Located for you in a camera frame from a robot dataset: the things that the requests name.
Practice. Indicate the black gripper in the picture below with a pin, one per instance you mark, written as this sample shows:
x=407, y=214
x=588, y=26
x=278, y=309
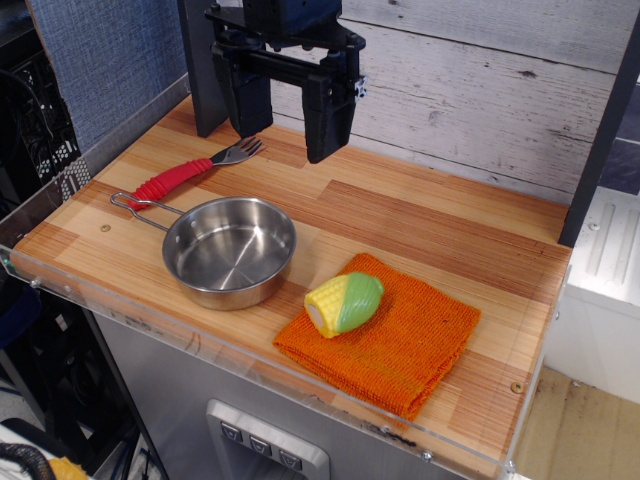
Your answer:
x=295, y=42

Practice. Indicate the stainless steel pot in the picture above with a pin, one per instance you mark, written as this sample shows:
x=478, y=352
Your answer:
x=227, y=254

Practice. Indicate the orange knitted cloth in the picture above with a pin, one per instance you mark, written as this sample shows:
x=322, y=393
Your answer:
x=394, y=361

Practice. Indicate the toy corn cob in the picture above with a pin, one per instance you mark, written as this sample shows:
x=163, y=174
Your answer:
x=344, y=303

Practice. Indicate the clear acrylic table guard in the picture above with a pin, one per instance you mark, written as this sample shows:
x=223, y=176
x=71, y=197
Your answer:
x=494, y=249

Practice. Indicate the silver button control panel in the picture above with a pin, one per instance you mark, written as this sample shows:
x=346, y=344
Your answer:
x=250, y=448

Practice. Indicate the yellow object with black mesh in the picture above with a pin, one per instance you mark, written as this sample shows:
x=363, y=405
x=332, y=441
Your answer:
x=26, y=462

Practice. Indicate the red handled fork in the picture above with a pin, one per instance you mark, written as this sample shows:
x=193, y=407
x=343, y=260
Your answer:
x=164, y=183

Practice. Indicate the black left upright post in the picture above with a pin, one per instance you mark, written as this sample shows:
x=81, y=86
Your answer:
x=198, y=34

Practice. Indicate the black upright post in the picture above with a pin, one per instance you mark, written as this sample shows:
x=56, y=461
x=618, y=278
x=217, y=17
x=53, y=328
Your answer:
x=614, y=111
x=198, y=34

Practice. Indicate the black right upright post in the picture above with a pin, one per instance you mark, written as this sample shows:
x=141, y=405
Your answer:
x=614, y=111

